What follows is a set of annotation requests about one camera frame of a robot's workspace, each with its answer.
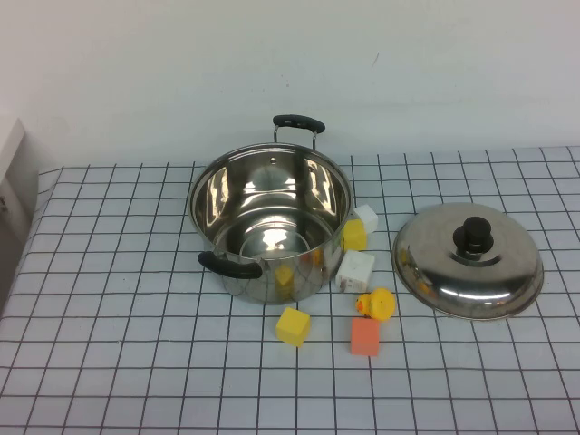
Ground stainless steel lid black knob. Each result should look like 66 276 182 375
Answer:
391 202 546 322

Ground yellow foam cube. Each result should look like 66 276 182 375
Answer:
340 219 369 252
275 306 312 348

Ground small white foam cube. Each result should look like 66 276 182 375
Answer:
353 204 380 235

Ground stained white foam cube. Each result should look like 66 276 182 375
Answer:
335 249 377 294

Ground yellow rubber duck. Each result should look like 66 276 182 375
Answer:
354 287 397 323

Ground orange foam block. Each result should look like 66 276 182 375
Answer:
350 316 382 358

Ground white black grid tablecloth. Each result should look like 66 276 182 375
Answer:
0 145 580 435

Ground white cabinet side panel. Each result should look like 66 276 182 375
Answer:
0 116 40 314

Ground stainless steel pot black handles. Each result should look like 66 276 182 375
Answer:
187 113 354 305

